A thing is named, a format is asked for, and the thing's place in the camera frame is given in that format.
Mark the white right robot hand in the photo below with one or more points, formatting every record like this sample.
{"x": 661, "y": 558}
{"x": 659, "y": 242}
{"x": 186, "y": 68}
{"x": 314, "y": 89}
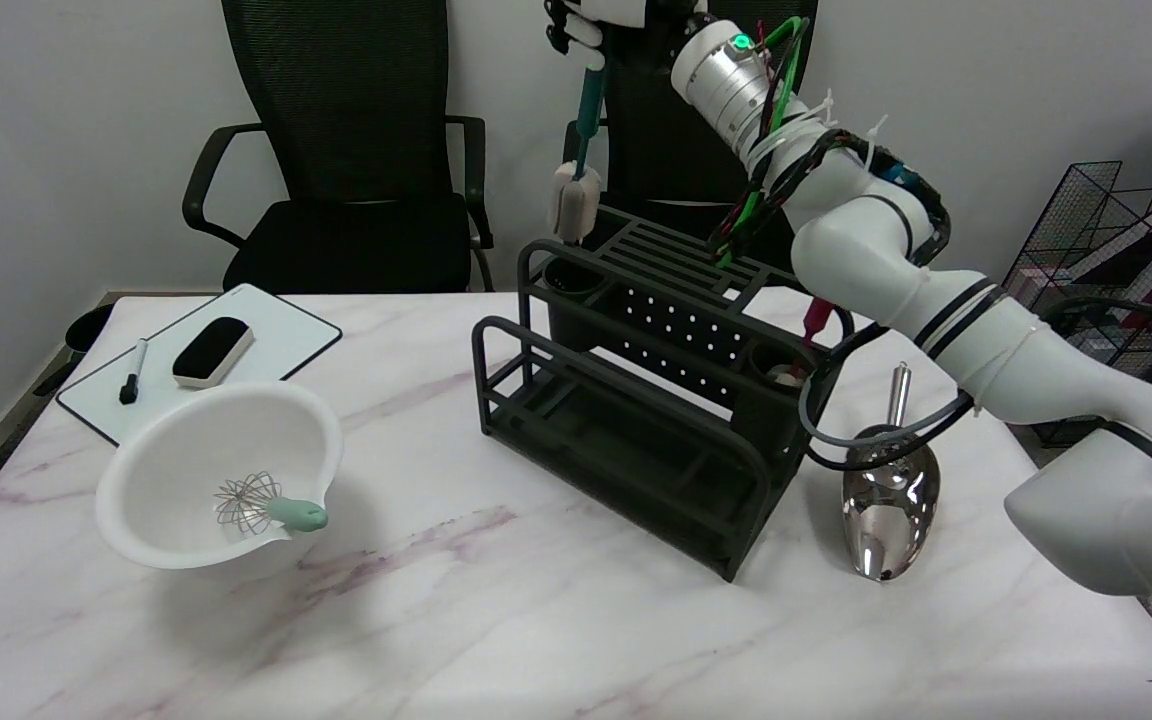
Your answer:
{"x": 604, "y": 14}

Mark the blue sponge bottle brush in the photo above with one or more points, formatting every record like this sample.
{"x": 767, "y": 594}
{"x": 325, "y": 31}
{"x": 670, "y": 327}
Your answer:
{"x": 581, "y": 150}

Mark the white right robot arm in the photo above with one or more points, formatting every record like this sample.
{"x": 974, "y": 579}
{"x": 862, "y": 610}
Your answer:
{"x": 936, "y": 290}

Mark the dark grey kitchen storage rack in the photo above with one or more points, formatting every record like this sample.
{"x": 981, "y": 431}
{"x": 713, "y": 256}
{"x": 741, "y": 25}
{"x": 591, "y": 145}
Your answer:
{"x": 636, "y": 400}

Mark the black mesh office chair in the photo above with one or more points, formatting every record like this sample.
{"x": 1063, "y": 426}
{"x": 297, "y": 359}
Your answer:
{"x": 651, "y": 140}
{"x": 346, "y": 200}

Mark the small whiteboard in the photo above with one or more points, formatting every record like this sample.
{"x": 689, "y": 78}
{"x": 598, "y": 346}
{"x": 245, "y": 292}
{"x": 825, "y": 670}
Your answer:
{"x": 276, "y": 345}

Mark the white book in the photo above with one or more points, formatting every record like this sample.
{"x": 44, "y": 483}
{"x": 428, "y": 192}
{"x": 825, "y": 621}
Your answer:
{"x": 1041, "y": 285}

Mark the black whiteboard eraser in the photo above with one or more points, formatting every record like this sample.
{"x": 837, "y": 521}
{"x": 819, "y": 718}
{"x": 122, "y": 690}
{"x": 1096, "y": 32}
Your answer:
{"x": 213, "y": 351}

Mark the shiny metal scoop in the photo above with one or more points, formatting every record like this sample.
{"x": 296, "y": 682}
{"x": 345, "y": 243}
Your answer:
{"x": 891, "y": 490}

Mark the black marker pen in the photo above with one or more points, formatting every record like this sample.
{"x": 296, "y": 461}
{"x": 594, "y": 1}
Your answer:
{"x": 133, "y": 372}

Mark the white mixing bowl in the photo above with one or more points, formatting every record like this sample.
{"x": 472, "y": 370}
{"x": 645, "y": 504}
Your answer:
{"x": 206, "y": 480}

